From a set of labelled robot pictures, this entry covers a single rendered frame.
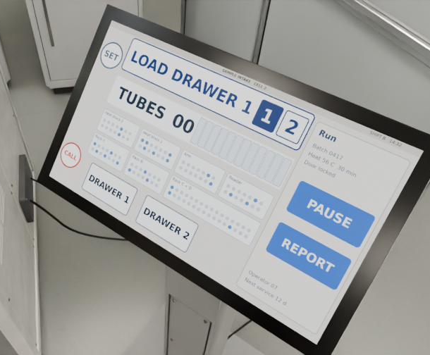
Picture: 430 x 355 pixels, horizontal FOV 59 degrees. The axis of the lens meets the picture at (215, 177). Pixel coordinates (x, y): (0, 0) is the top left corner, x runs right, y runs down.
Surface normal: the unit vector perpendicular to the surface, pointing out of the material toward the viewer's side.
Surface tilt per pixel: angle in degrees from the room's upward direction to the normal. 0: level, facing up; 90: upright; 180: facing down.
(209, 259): 50
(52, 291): 0
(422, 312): 0
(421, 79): 90
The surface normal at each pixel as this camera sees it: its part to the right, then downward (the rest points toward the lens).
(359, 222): -0.34, -0.01
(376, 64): -0.92, 0.21
